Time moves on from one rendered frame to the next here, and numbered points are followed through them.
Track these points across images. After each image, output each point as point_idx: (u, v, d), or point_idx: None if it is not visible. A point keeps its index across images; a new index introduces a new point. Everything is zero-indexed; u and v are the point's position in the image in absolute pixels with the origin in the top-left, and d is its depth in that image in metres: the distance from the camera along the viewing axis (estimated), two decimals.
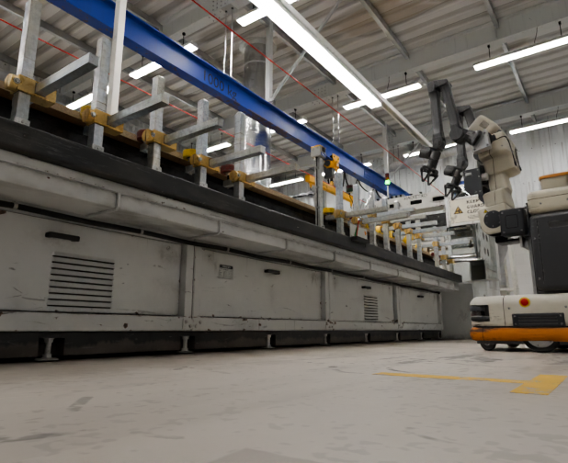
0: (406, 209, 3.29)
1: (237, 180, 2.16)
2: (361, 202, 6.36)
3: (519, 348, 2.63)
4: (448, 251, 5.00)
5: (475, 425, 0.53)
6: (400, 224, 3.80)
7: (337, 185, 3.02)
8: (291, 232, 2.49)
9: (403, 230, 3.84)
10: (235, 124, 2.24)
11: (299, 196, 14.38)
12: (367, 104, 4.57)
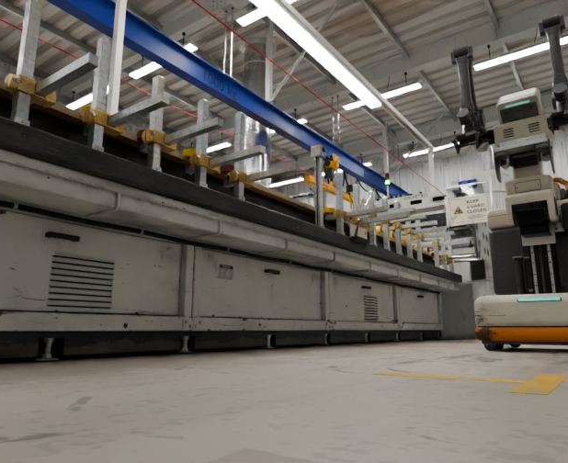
0: (406, 209, 3.29)
1: (237, 180, 2.16)
2: (361, 202, 6.36)
3: (519, 348, 2.63)
4: (448, 251, 5.00)
5: (475, 425, 0.53)
6: (400, 224, 3.80)
7: (337, 185, 3.02)
8: (291, 232, 2.49)
9: (403, 230, 3.84)
10: (235, 124, 2.24)
11: (299, 196, 14.38)
12: (367, 104, 4.57)
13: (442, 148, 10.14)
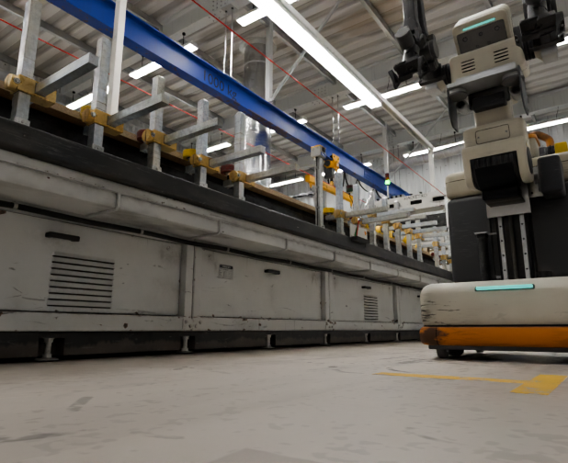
0: (406, 209, 3.29)
1: (237, 180, 2.16)
2: (361, 202, 6.36)
3: None
4: (448, 251, 5.00)
5: (475, 425, 0.53)
6: (400, 224, 3.80)
7: (337, 185, 3.02)
8: (291, 232, 2.49)
9: (403, 230, 3.84)
10: (235, 124, 2.24)
11: (299, 196, 14.38)
12: (367, 104, 4.57)
13: (442, 148, 10.14)
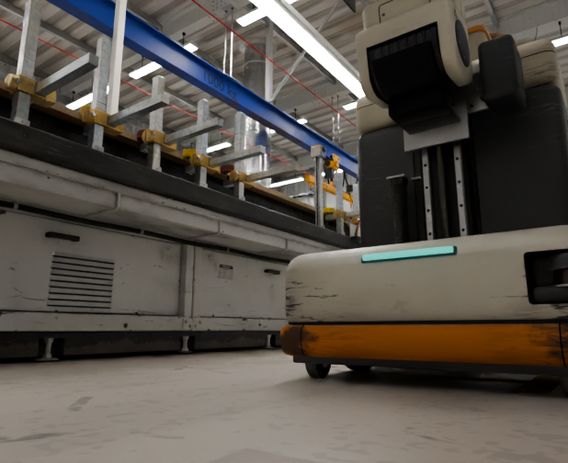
0: None
1: (237, 180, 2.16)
2: None
3: None
4: None
5: (475, 425, 0.53)
6: None
7: (337, 185, 3.02)
8: (291, 232, 2.49)
9: None
10: (235, 124, 2.24)
11: (299, 196, 14.38)
12: None
13: None
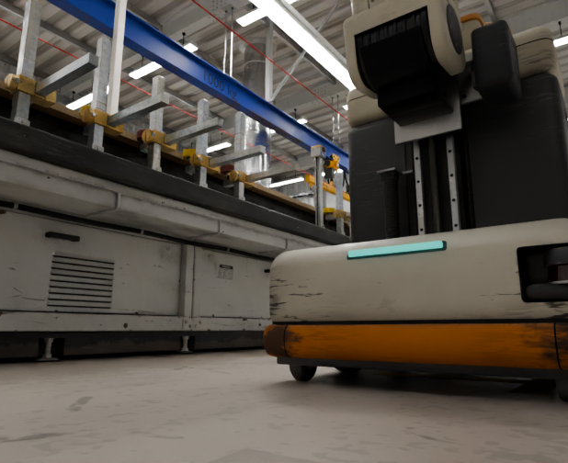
0: None
1: (237, 180, 2.16)
2: None
3: None
4: None
5: (475, 425, 0.53)
6: None
7: (337, 185, 3.02)
8: (291, 232, 2.49)
9: None
10: (235, 124, 2.24)
11: (299, 196, 14.38)
12: None
13: None
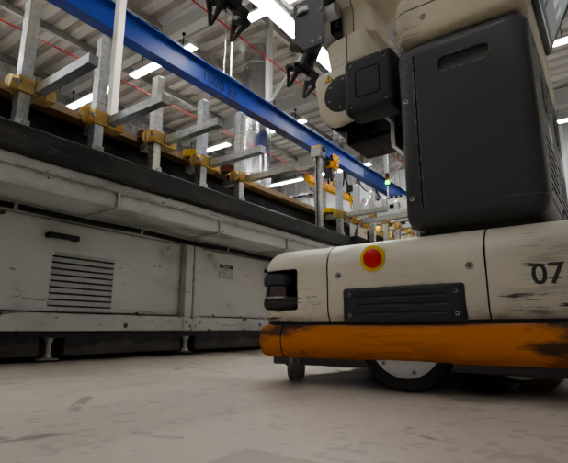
0: (406, 209, 3.29)
1: (237, 180, 2.16)
2: (361, 202, 6.36)
3: None
4: None
5: (475, 425, 0.53)
6: (400, 224, 3.80)
7: (337, 185, 3.02)
8: (291, 232, 2.49)
9: (403, 230, 3.84)
10: (235, 124, 2.24)
11: (299, 196, 14.38)
12: None
13: None
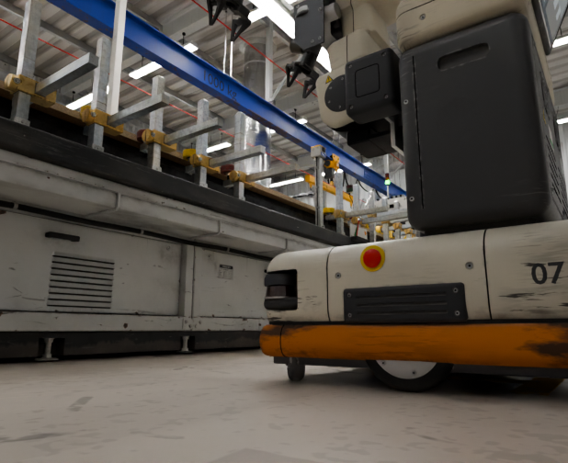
0: (406, 209, 3.29)
1: (237, 180, 2.16)
2: (361, 202, 6.36)
3: None
4: None
5: (475, 425, 0.53)
6: (400, 224, 3.80)
7: (337, 185, 3.02)
8: (291, 232, 2.49)
9: (403, 230, 3.84)
10: (235, 124, 2.24)
11: (299, 196, 14.38)
12: None
13: None
